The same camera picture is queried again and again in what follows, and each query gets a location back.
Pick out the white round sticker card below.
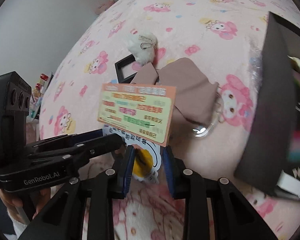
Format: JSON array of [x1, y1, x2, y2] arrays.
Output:
[[102, 125, 161, 184]]

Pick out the orange green printed card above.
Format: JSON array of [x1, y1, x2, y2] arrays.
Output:
[[97, 83, 177, 146]]

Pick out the mauve fabric cloth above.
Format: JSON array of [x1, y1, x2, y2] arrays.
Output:
[[131, 57, 218, 139]]

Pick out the person's left hand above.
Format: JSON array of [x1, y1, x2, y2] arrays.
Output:
[[0, 188, 51, 224]]

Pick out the white fluffy sleeve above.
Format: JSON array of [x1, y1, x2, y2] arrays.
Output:
[[5, 209, 27, 240]]

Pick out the black cardboard box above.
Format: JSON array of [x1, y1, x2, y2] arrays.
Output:
[[234, 13, 300, 200]]

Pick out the pink cartoon blanket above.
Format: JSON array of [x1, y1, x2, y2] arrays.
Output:
[[39, 0, 300, 239]]

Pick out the black square frame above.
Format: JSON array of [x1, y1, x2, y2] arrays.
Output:
[[114, 54, 138, 84]]

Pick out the white fluffy plush keychain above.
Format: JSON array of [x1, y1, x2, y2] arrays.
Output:
[[127, 32, 158, 66]]

